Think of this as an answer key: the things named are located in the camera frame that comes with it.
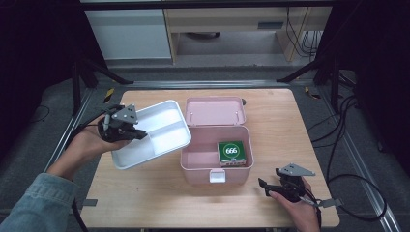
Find black floor cables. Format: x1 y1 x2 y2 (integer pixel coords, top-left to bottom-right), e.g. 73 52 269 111
307 94 360 183

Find black looped floor cable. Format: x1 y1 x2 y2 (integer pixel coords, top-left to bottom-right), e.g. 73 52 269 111
326 173 388 223

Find person's right hand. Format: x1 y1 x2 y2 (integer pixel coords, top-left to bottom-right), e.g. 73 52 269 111
268 177 322 232

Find aluminium rail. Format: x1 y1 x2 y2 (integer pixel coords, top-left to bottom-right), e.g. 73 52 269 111
43 89 94 173
317 86 403 232
125 79 291 90

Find green and white carton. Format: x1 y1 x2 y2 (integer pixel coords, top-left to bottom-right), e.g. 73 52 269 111
217 140 248 168

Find black metal stand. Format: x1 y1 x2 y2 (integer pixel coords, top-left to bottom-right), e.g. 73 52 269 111
276 52 343 114
71 56 134 117

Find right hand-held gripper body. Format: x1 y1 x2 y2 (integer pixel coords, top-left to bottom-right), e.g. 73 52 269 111
275 162 317 204

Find light wooden desk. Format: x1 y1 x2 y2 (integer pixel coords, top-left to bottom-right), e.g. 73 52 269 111
162 7 333 64

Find yellow and black tape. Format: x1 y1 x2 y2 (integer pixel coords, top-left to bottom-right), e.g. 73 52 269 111
102 87 116 104

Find left hand-held gripper cable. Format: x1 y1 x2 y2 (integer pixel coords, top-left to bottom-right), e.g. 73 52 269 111
65 104 125 232

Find white divided tray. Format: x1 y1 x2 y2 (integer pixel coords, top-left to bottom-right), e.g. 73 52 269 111
110 100 192 171

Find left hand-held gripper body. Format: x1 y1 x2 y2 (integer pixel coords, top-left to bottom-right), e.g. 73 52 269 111
97 103 140 144

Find pink storage box with lid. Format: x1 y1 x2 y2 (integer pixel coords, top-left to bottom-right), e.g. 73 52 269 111
179 96 255 186

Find thin black floor cable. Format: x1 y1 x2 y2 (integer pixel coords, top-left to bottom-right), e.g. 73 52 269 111
26 103 51 126

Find person's left hand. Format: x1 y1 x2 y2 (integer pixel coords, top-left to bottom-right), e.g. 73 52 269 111
55 115 132 182

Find right hand-held gripper cable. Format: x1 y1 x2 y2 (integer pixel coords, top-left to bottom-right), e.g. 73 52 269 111
291 180 323 230

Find hand-held gripper cable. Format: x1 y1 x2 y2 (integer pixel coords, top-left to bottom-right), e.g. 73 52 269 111
291 180 323 230
65 104 125 232

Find black hanging desk cables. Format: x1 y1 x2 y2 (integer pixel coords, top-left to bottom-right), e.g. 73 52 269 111
285 7 324 63

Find white cabinet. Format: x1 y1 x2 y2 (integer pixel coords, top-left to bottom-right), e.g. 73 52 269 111
84 9 173 61

